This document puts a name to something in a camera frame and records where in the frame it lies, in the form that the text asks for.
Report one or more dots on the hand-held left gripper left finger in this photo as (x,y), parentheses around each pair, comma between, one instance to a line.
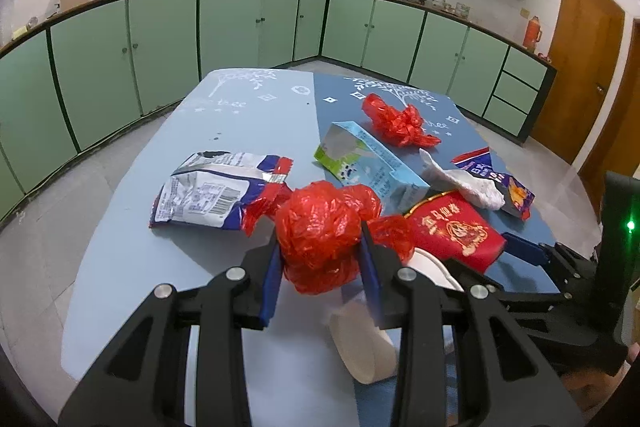
(272,282)

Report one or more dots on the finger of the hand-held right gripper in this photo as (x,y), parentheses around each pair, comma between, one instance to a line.
(522,249)
(525,299)

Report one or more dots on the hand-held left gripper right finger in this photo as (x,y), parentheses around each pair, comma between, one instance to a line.
(372,277)

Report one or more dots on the purple snack wrapper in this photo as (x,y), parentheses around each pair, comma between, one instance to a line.
(515,194)

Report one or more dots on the white paper bowl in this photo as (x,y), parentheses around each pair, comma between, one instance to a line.
(432,267)

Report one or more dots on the red plastic bag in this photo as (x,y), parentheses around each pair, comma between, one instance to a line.
(395,122)
(320,232)

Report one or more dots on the red paper cup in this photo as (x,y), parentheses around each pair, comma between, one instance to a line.
(450,232)

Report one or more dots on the white tissue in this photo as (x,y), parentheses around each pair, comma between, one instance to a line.
(475,189)

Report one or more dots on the white blue snack packet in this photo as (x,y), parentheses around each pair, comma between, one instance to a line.
(210,197)

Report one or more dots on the blue green milk carton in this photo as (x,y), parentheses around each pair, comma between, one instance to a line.
(380,167)

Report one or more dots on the person's right hand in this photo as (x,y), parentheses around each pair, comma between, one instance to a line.
(590,384)

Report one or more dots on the wooden door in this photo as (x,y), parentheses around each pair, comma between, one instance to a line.
(575,67)
(622,117)

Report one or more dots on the red thermos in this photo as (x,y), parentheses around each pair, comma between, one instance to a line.
(531,34)

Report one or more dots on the glass jar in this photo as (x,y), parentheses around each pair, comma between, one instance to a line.
(462,11)
(439,2)

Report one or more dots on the green kitchen base cabinets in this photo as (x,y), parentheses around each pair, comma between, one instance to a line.
(225,27)

